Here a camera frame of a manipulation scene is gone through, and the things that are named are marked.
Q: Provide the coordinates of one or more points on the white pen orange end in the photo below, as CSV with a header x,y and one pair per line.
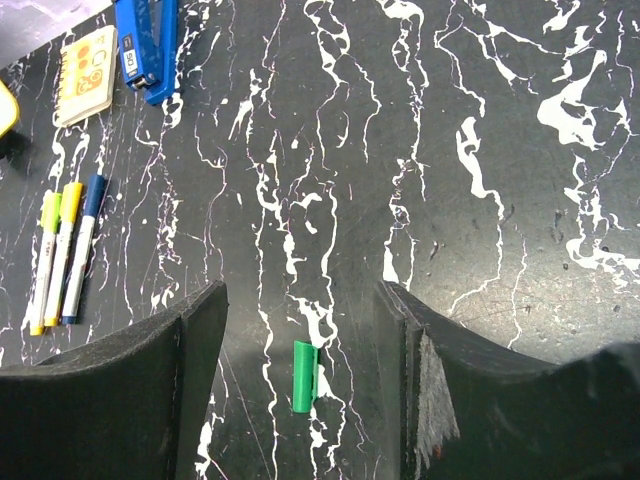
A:
x,y
57,280

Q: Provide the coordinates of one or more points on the white board yellow frame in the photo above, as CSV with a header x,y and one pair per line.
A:
x,y
9,110

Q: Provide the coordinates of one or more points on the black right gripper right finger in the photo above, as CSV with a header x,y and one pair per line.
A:
x,y
459,406

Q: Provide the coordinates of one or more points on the blue pen cap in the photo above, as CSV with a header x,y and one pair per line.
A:
x,y
94,196

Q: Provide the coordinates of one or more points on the orange small notebook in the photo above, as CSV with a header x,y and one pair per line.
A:
x,y
87,76

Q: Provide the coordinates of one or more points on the white pen blue end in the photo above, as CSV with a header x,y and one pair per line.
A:
x,y
77,271

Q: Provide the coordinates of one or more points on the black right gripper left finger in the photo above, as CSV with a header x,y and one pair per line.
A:
x,y
129,405

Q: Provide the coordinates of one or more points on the blue stapler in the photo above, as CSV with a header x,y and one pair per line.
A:
x,y
147,40

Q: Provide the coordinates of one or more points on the orange yellow pen cap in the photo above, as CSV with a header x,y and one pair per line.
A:
x,y
71,196

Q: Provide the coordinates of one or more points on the light green pen cap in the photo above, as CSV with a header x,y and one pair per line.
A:
x,y
50,216

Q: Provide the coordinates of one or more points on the dark green pen cap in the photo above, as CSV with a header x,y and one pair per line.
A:
x,y
305,371

